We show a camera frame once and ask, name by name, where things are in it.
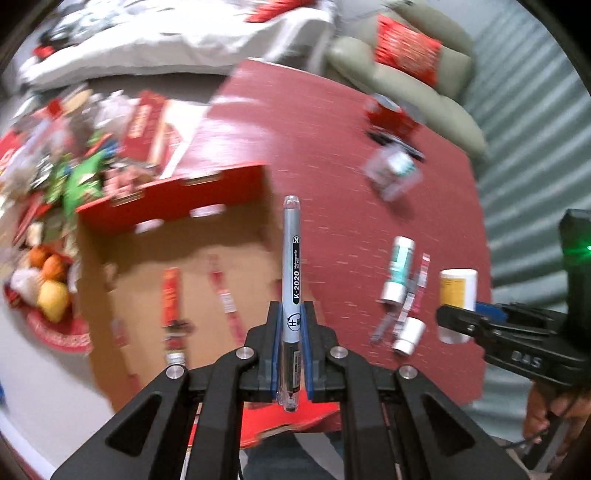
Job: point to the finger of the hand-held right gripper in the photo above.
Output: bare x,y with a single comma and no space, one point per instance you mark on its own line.
491,313
461,323

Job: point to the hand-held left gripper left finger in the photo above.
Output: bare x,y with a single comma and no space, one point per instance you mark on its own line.
217,415

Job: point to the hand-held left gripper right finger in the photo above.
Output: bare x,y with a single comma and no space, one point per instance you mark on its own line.
369,415

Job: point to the white bottle yellow label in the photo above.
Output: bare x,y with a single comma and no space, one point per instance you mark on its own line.
457,288

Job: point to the grey grip clear pen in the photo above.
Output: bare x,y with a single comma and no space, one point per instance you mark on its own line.
382,328

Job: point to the red pen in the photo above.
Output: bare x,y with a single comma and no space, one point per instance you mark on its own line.
226,302

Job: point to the orange red tube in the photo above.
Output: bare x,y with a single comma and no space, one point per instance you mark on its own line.
171,295

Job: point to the clear plastic container green label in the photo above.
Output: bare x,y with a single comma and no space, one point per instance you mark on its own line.
392,173

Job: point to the silver marker pen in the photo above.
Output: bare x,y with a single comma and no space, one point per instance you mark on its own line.
292,258

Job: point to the red cardboard box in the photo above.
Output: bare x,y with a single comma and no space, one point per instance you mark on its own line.
138,258

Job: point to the person's right hand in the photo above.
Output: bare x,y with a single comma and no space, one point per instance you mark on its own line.
542,415

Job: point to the small white bottle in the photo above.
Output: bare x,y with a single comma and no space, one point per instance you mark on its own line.
408,336

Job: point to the clear barrel pen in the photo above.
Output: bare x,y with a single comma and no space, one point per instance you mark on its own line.
417,284

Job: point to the green white glue stick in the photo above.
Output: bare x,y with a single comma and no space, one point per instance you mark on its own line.
398,270

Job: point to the red fruit plate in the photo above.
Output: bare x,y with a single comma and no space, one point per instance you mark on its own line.
55,332

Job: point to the black pen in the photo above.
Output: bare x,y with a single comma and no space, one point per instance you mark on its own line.
399,146

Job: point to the yellow lemon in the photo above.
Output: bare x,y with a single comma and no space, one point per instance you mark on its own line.
53,300

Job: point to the beige sofa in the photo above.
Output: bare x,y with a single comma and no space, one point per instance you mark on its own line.
443,106

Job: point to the orange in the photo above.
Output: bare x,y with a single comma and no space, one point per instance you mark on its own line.
51,267

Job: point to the pile of snack packets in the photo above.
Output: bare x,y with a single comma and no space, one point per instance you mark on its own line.
74,175

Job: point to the red patterned cushion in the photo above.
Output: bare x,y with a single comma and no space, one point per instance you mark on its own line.
406,46

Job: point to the long red gift box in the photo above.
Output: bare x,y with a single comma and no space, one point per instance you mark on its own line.
145,129

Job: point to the white bedding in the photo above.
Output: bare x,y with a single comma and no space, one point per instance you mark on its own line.
161,41

